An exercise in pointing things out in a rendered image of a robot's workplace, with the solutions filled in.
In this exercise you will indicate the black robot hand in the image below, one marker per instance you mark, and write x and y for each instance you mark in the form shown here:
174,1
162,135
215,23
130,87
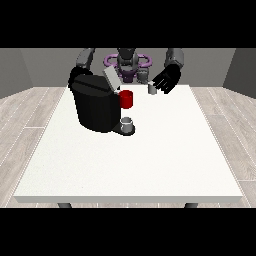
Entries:
167,78
77,73

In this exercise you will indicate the small grey coffee pod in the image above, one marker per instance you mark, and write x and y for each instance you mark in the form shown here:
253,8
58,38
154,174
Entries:
152,88

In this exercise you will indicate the black coffee machine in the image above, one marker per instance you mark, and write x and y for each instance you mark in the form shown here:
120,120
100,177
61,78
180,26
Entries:
93,103

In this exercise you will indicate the pale grey machine lid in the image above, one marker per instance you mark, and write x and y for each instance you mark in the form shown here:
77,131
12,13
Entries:
111,78

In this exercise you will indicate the red pod holder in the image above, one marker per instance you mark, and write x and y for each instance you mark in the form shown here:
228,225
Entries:
126,99

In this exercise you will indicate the grey robot trunk purple rings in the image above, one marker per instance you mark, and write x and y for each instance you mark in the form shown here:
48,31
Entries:
127,65

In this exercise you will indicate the small grey cup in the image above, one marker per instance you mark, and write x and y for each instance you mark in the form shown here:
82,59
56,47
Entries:
127,124

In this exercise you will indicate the dark table leg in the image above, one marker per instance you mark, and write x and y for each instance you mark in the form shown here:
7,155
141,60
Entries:
191,205
64,205

